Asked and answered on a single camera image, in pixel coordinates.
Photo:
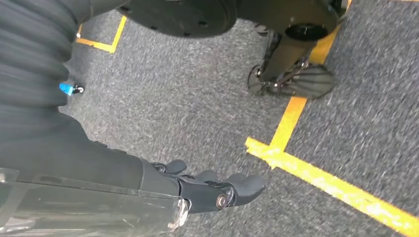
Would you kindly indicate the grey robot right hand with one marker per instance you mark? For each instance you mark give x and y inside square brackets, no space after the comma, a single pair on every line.
[82,183]

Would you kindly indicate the blue metal shelf rack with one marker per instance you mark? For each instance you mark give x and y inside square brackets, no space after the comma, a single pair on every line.
[67,89]

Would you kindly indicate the yellow floor tape square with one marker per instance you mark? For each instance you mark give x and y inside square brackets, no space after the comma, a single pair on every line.
[327,183]
[98,46]

